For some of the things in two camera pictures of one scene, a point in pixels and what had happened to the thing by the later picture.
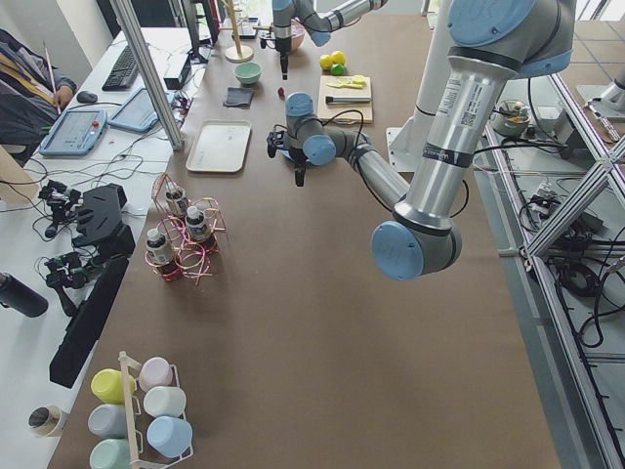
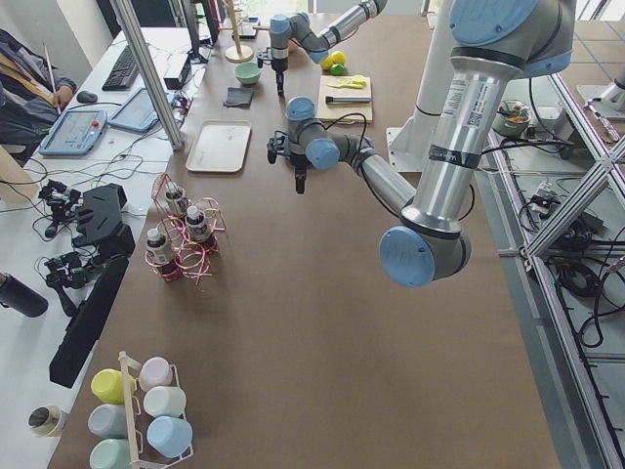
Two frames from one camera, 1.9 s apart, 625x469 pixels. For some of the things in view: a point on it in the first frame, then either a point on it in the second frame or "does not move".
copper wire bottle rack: [182, 245] does not move
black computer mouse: [86, 97] does not move
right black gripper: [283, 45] → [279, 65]
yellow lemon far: [338, 58] does not move
